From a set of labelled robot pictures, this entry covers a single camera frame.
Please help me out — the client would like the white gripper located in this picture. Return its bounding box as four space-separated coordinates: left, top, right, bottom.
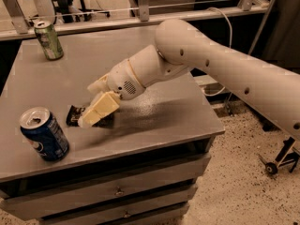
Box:
78 59 145 128

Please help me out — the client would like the dark chocolate rxbar wrapper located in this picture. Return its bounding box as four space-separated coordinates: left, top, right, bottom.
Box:
66 106 114 128

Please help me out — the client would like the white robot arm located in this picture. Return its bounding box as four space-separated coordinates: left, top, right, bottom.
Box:
78 20 300 141

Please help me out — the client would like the blue pepsi can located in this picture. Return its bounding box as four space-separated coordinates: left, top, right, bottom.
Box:
20 107 69 161

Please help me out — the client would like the green soda can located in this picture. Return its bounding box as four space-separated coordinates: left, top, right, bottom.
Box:
34 21 64 60

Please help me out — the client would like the grey drawer cabinet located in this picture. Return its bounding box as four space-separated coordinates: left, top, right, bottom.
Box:
0 27 223 225

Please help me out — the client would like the black office chair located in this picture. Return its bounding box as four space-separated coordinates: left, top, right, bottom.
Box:
17 0 111 24

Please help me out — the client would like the black wheeled cart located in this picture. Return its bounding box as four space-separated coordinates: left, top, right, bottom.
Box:
259 137 300 175

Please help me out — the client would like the white cylinder post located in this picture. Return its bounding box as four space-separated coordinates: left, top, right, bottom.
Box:
33 0 56 23

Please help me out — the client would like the grey metal rail frame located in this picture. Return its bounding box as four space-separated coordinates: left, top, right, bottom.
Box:
0 0 275 41

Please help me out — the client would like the white cable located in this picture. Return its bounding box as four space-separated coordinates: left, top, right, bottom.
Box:
201 7 233 98

